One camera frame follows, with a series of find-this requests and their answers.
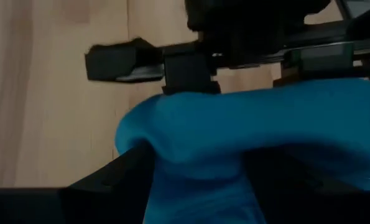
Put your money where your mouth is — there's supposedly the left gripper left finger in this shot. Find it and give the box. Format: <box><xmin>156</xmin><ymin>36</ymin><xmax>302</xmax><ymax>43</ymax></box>
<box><xmin>0</xmin><ymin>142</ymin><xmax>157</xmax><ymax>224</ymax></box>

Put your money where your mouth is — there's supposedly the bright blue garment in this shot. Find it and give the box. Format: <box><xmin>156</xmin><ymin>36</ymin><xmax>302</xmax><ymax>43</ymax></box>
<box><xmin>114</xmin><ymin>77</ymin><xmax>370</xmax><ymax>224</ymax></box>

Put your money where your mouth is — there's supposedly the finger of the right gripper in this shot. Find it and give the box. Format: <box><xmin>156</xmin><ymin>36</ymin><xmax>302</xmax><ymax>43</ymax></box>
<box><xmin>84</xmin><ymin>37</ymin><xmax>222</xmax><ymax>96</ymax></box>

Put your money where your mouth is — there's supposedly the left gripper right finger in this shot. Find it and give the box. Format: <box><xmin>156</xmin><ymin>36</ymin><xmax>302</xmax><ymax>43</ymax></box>
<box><xmin>243</xmin><ymin>145</ymin><xmax>370</xmax><ymax>224</ymax></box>

